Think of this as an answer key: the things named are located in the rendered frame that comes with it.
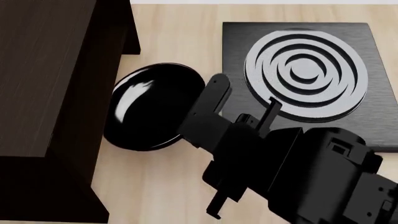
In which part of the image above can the dark metal stove plate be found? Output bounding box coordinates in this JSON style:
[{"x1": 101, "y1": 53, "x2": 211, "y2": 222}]
[{"x1": 221, "y1": 21, "x2": 398, "y2": 154}]

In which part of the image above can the dark wood cabinet shelf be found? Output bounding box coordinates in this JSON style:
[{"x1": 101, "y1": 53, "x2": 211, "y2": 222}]
[{"x1": 0, "y1": 0, "x2": 141, "y2": 224}]

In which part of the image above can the grey spiral stove burner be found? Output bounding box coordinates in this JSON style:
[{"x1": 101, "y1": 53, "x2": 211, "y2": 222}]
[{"x1": 244, "y1": 27, "x2": 369, "y2": 123}]

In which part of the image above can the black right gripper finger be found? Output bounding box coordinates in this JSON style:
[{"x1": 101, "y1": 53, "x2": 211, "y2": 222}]
[
  {"x1": 193, "y1": 73, "x2": 232, "y2": 116},
  {"x1": 178, "y1": 113, "x2": 229, "y2": 151}
]

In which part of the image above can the glossy black bowl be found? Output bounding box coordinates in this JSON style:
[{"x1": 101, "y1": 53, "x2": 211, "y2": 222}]
[{"x1": 102, "y1": 62, "x2": 206, "y2": 151}]

